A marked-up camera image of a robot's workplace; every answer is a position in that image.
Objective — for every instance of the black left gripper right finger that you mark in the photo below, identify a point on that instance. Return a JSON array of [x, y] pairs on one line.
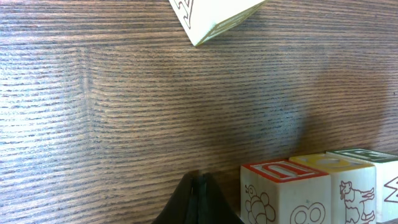
[[213, 208]]

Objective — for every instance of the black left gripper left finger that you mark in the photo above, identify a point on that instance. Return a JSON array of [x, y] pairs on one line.
[[175, 210]]

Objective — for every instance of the wooden block number 8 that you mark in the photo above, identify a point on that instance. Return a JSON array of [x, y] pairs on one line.
[[284, 192]]

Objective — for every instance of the wooden block yellow sided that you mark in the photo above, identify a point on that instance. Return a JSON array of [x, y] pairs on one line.
[[386, 178]]

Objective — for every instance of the wooden block green side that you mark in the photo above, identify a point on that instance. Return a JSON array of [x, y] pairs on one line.
[[353, 187]]

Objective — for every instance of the wooden block soccer ball W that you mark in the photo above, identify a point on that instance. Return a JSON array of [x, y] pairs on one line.
[[203, 20]]

